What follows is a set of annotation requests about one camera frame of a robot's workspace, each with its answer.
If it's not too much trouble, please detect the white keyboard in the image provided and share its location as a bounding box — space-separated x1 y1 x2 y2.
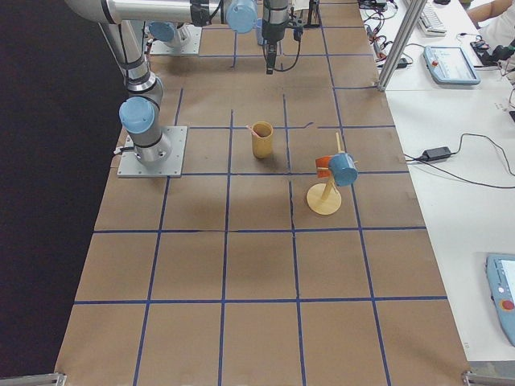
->
418 2 447 37

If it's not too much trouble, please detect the orange cup on stand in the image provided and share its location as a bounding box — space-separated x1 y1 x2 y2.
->
315 155 332 179

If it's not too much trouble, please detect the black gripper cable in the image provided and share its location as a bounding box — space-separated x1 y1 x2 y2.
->
277 19 303 73

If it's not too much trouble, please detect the black power adapter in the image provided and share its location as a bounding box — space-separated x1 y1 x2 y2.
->
419 146 453 162

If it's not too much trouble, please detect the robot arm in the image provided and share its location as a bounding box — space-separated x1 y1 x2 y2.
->
262 0 303 75
66 1 258 165

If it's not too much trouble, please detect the black wire mug rack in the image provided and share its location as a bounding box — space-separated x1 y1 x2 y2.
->
292 0 321 28

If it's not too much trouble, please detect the blue teach pendant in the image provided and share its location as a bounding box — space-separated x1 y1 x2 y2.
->
423 46 480 85
486 253 514 346

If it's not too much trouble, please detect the blue cup on stand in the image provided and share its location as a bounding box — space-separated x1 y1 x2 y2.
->
328 153 358 187

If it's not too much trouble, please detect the wooden bamboo cup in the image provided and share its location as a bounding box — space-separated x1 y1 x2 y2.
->
251 121 274 159

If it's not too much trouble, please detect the wooden mug tree stand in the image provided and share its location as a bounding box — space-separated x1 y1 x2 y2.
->
306 132 346 216

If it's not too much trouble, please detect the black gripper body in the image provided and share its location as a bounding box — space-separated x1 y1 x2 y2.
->
262 38 278 60

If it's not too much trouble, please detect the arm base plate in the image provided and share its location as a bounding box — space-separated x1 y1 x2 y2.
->
117 126 188 178
148 23 202 56

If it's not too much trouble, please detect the aluminium frame post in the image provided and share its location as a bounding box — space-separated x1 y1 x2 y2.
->
377 0 426 92

